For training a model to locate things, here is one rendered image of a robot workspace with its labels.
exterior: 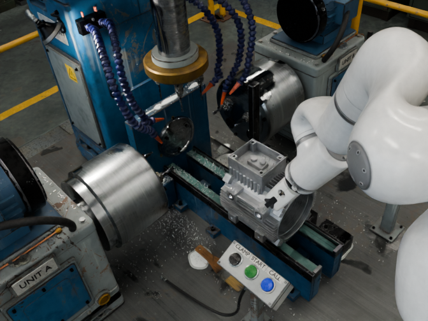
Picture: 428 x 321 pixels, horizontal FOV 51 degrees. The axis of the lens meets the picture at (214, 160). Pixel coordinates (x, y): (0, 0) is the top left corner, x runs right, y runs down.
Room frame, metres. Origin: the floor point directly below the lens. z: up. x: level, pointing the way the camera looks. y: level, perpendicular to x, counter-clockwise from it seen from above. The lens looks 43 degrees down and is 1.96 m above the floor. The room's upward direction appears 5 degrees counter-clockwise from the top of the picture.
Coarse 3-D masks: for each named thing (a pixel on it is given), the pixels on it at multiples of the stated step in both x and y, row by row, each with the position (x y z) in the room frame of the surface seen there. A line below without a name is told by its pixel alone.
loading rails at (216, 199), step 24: (168, 168) 1.10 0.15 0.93; (192, 168) 1.16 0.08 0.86; (216, 168) 1.09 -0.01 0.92; (192, 192) 1.00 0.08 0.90; (216, 192) 1.07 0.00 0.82; (216, 216) 0.92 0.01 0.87; (240, 240) 0.84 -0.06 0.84; (288, 240) 0.83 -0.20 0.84; (312, 240) 0.76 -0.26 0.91; (336, 240) 0.75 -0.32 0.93; (288, 264) 0.70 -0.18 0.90; (312, 264) 0.68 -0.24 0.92; (336, 264) 0.72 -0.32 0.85; (312, 288) 0.64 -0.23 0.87
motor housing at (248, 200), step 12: (276, 180) 0.83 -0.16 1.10; (252, 192) 0.82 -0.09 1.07; (264, 192) 0.81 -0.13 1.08; (228, 204) 0.84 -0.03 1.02; (240, 204) 0.81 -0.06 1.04; (252, 204) 0.79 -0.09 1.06; (288, 204) 0.75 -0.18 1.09; (300, 204) 0.84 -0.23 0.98; (312, 204) 0.83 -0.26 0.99; (240, 216) 0.81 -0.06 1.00; (252, 216) 0.77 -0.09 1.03; (288, 216) 0.83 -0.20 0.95; (300, 216) 0.82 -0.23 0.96; (252, 228) 0.78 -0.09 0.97; (264, 228) 0.74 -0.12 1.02; (276, 228) 0.73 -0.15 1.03; (288, 228) 0.79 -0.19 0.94; (276, 240) 0.73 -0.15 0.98
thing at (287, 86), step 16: (256, 64) 1.32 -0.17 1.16; (272, 64) 1.30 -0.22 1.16; (224, 80) 1.28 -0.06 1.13; (256, 80) 1.22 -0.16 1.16; (272, 80) 1.23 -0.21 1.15; (288, 80) 1.25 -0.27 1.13; (240, 96) 1.22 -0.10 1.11; (272, 96) 1.18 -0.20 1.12; (288, 96) 1.21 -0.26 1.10; (224, 112) 1.28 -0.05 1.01; (240, 112) 1.22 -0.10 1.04; (272, 112) 1.15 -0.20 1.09; (288, 112) 1.19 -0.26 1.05; (240, 128) 1.22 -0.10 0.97; (272, 128) 1.13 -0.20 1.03
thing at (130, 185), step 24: (120, 144) 0.97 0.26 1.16; (96, 168) 0.87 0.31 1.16; (120, 168) 0.87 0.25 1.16; (144, 168) 0.88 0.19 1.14; (72, 192) 0.84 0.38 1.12; (96, 192) 0.80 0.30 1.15; (120, 192) 0.81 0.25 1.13; (144, 192) 0.83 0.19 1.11; (96, 216) 0.75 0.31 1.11; (120, 216) 0.77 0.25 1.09; (144, 216) 0.80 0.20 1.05; (120, 240) 0.75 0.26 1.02
